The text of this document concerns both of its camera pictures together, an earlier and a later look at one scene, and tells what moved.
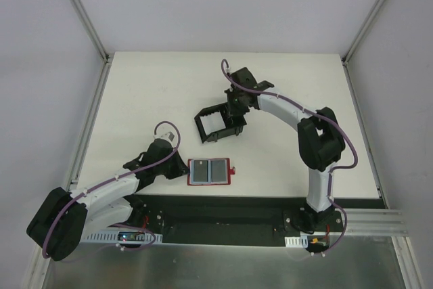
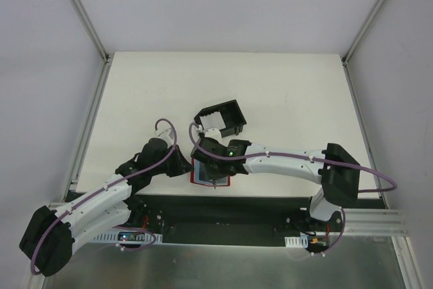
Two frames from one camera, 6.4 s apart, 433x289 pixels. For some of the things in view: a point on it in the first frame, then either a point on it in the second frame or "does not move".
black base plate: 242,220 does not move
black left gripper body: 174,168 does not move
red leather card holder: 210,172 does not move
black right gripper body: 235,121 to 218,170
